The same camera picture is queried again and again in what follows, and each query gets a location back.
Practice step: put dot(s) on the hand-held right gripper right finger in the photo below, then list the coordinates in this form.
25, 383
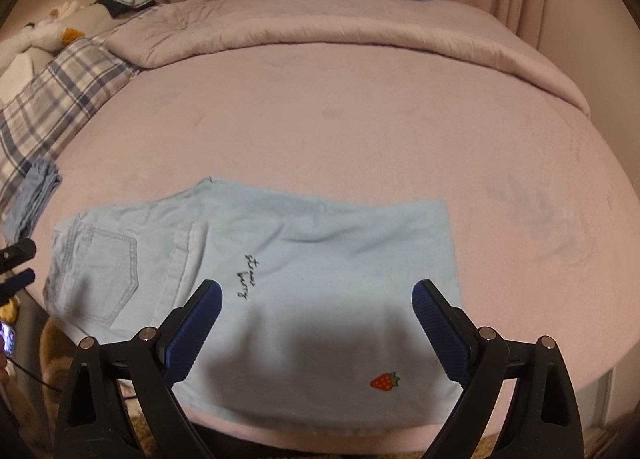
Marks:
442, 339

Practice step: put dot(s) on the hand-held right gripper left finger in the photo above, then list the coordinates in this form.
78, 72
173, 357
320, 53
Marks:
192, 339

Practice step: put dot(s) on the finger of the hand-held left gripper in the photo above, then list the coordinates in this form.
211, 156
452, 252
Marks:
17, 251
17, 281

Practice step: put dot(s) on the light blue strawberry pants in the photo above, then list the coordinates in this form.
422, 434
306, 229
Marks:
325, 264

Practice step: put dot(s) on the small dark device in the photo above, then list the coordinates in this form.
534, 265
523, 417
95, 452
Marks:
7, 336

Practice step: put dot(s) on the folded blue cloth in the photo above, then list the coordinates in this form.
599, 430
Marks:
35, 194

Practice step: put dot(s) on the plaid pillow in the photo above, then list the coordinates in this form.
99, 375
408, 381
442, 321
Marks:
60, 84

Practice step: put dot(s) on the white cloth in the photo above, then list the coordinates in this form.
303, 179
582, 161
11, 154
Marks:
15, 76

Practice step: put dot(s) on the white plush toy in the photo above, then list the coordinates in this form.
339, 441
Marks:
85, 21

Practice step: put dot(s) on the pink quilt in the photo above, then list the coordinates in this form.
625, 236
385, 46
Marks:
325, 19

